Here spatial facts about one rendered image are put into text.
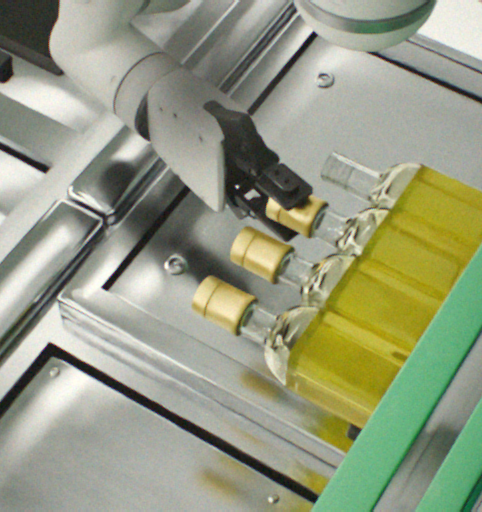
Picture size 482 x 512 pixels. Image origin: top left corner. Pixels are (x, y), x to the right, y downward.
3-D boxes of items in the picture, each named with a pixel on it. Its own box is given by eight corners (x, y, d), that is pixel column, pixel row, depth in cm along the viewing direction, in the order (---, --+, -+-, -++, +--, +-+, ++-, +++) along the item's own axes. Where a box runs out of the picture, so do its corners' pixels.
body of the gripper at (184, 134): (131, 156, 124) (212, 227, 119) (123, 81, 115) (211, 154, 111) (191, 114, 127) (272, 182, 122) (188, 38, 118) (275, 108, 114)
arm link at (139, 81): (118, 145, 124) (138, 162, 123) (111, 80, 117) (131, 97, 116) (178, 104, 127) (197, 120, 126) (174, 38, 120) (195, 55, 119)
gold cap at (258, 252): (294, 263, 112) (250, 241, 114) (296, 238, 109) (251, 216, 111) (272, 292, 111) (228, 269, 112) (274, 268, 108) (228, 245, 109)
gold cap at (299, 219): (328, 218, 115) (284, 197, 117) (330, 193, 112) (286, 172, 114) (307, 246, 114) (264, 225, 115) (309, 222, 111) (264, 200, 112)
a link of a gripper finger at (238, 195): (222, 209, 121) (257, 221, 117) (203, 166, 119) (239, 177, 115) (244, 193, 122) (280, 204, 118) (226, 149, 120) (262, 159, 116)
